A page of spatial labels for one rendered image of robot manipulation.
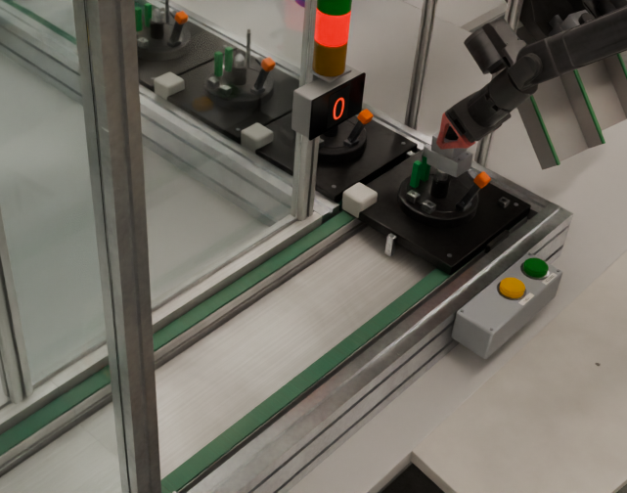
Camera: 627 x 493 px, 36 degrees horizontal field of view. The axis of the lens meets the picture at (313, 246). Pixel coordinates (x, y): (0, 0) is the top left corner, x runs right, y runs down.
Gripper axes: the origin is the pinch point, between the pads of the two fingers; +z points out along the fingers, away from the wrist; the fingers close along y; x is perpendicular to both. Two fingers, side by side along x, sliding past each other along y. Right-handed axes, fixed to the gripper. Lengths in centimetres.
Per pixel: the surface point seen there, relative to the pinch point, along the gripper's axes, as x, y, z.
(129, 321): 2, 83, -38
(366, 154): -7.9, -1.7, 21.4
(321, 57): -19.4, 21.5, -9.5
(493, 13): -27, -90, 49
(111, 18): -13, 83, -62
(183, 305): -2, 49, 19
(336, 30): -20.5, 20.4, -14.2
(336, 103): -13.4, 19.6, -4.1
